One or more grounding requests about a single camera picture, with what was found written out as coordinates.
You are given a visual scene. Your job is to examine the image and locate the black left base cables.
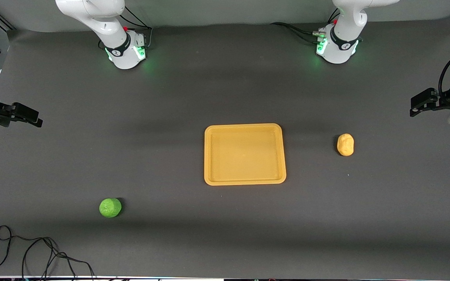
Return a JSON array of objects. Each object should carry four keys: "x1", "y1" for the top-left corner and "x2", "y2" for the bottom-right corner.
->
[{"x1": 271, "y1": 8, "x2": 341, "y2": 44}]

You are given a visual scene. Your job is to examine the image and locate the orange plastic tray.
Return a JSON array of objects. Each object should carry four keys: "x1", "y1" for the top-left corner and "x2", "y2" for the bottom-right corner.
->
[{"x1": 204, "y1": 123, "x2": 287, "y2": 186}]

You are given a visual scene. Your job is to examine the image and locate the thin black loose cable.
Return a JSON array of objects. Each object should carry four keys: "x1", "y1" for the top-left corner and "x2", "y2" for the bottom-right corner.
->
[{"x1": 0, "y1": 225, "x2": 96, "y2": 279}]

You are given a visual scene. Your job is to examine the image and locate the black base cables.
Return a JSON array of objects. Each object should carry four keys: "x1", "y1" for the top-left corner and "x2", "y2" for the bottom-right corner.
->
[
  {"x1": 98, "y1": 6, "x2": 153, "y2": 49},
  {"x1": 271, "y1": 8, "x2": 341, "y2": 44}
]

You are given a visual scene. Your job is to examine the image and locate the dark grey table mat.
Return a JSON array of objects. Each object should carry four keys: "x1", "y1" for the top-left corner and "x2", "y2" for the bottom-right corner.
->
[{"x1": 0, "y1": 16, "x2": 450, "y2": 278}]

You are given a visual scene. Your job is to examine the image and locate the green apple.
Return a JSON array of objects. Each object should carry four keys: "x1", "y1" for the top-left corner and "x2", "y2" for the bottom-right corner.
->
[{"x1": 99, "y1": 198, "x2": 122, "y2": 218}]

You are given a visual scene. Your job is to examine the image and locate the aluminium frame rail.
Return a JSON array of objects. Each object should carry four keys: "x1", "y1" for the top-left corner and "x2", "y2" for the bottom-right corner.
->
[{"x1": 0, "y1": 10, "x2": 14, "y2": 32}]

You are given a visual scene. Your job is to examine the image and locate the black right base cables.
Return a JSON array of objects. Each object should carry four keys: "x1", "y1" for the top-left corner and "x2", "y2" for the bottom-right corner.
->
[{"x1": 98, "y1": 6, "x2": 153, "y2": 49}]

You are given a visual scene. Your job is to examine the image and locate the yellow potato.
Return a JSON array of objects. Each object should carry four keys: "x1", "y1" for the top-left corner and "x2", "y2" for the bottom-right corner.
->
[{"x1": 337, "y1": 133, "x2": 355, "y2": 157}]

